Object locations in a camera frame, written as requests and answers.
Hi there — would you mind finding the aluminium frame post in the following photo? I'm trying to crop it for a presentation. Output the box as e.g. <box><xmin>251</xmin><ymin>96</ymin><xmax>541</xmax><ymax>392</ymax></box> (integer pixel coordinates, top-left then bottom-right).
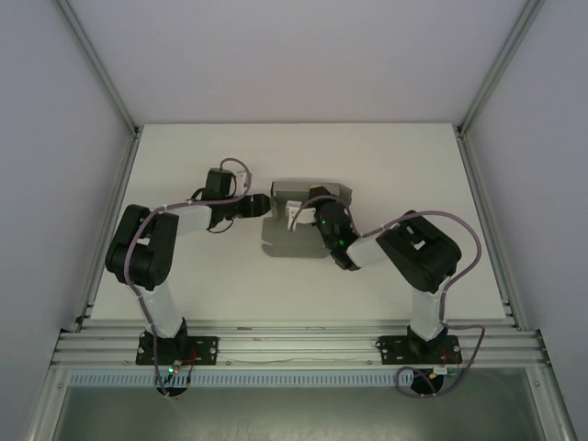
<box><xmin>55</xmin><ymin>0</ymin><xmax>141</xmax><ymax>139</ymax></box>
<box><xmin>526</xmin><ymin>362</ymin><xmax>582</xmax><ymax>441</ymax></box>
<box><xmin>457</xmin><ymin>0</ymin><xmax>548</xmax><ymax>137</ymax></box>
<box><xmin>25</xmin><ymin>362</ymin><xmax>70</xmax><ymax>441</ymax></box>

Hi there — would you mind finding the aluminium side rail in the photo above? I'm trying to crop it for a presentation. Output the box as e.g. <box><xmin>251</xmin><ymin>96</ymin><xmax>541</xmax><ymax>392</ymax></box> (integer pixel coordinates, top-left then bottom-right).
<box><xmin>454</xmin><ymin>128</ymin><xmax>525</xmax><ymax>332</ymax></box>
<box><xmin>73</xmin><ymin>128</ymin><xmax>142</xmax><ymax>332</ymax></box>

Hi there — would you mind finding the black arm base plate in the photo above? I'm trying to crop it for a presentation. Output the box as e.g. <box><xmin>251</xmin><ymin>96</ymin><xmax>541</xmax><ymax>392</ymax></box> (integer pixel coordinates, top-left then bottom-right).
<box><xmin>135</xmin><ymin>334</ymin><xmax>220</xmax><ymax>367</ymax></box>
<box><xmin>374</xmin><ymin>334</ymin><xmax>461</xmax><ymax>367</ymax></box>

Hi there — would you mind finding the slotted grey cable duct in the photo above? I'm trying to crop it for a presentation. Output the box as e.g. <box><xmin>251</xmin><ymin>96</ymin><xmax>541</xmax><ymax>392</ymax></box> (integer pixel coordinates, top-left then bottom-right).
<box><xmin>67</xmin><ymin>370</ymin><xmax>445</xmax><ymax>388</ymax></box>

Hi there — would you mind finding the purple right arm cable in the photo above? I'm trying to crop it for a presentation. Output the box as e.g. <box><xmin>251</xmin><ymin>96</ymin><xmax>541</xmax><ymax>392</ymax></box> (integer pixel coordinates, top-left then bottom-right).
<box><xmin>289</xmin><ymin>196</ymin><xmax>486</xmax><ymax>399</ymax></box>

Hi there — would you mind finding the grey metal sheet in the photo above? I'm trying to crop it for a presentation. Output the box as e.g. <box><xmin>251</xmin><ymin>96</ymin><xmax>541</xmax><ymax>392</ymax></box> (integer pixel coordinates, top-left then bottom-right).
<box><xmin>43</xmin><ymin>384</ymin><xmax>546</xmax><ymax>441</ymax></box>

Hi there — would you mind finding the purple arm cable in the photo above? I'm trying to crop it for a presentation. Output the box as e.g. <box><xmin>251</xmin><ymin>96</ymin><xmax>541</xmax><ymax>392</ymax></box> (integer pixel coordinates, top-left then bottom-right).
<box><xmin>126</xmin><ymin>157</ymin><xmax>255</xmax><ymax>399</ymax></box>
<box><xmin>289</xmin><ymin>196</ymin><xmax>486</xmax><ymax>399</ymax></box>

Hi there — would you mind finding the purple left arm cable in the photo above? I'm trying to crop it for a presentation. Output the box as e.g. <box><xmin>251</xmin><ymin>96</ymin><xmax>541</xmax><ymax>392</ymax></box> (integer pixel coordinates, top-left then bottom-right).
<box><xmin>126</xmin><ymin>157</ymin><xmax>255</xmax><ymax>399</ymax></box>

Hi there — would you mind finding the black cable grommet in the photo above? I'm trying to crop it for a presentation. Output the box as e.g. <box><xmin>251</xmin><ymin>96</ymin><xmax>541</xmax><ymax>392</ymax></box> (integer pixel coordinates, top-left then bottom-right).
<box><xmin>155</xmin><ymin>384</ymin><xmax>189</xmax><ymax>400</ymax></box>
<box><xmin>408</xmin><ymin>367</ymin><xmax>445</xmax><ymax>399</ymax></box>

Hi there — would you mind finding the grey paper box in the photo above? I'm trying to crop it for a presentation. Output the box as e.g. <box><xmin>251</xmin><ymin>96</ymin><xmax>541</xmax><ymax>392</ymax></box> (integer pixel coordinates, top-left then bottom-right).
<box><xmin>260</xmin><ymin>179</ymin><xmax>354</xmax><ymax>259</ymax></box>

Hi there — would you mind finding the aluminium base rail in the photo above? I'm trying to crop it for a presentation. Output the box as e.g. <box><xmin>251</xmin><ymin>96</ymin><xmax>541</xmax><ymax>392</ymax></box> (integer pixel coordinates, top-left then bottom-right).
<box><xmin>52</xmin><ymin>319</ymin><xmax>550</xmax><ymax>368</ymax></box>

